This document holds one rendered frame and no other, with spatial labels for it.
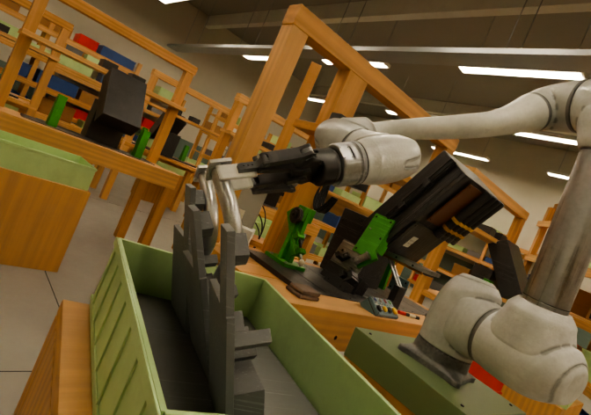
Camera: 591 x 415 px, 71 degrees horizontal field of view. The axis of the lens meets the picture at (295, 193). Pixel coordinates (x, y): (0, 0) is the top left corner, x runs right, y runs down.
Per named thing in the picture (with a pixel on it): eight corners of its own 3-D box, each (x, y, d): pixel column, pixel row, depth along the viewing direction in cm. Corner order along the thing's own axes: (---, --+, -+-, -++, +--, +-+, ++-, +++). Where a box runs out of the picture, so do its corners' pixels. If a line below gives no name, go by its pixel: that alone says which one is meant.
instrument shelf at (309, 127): (426, 193, 240) (428, 187, 239) (325, 134, 181) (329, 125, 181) (392, 183, 258) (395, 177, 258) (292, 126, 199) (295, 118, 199)
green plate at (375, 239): (378, 267, 187) (402, 228, 191) (369, 259, 182) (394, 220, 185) (360, 257, 196) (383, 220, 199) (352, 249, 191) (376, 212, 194)
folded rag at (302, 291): (299, 299, 134) (302, 290, 134) (284, 287, 140) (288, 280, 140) (318, 302, 141) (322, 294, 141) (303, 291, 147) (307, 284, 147)
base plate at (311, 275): (441, 322, 221) (443, 318, 221) (302, 295, 149) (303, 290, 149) (383, 287, 252) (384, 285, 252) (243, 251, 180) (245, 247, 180)
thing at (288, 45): (394, 289, 269) (454, 153, 268) (201, 238, 171) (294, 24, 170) (383, 283, 275) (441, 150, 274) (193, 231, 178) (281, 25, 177)
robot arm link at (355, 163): (355, 131, 83) (330, 134, 81) (374, 167, 79) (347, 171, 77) (339, 158, 91) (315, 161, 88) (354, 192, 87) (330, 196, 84)
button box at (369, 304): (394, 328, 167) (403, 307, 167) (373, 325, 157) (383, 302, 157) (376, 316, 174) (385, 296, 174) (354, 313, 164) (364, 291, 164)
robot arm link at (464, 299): (441, 338, 127) (473, 273, 126) (491, 374, 111) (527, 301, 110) (406, 326, 119) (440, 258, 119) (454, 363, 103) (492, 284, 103)
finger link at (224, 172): (257, 177, 74) (258, 174, 73) (219, 181, 71) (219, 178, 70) (251, 163, 75) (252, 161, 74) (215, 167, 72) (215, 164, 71)
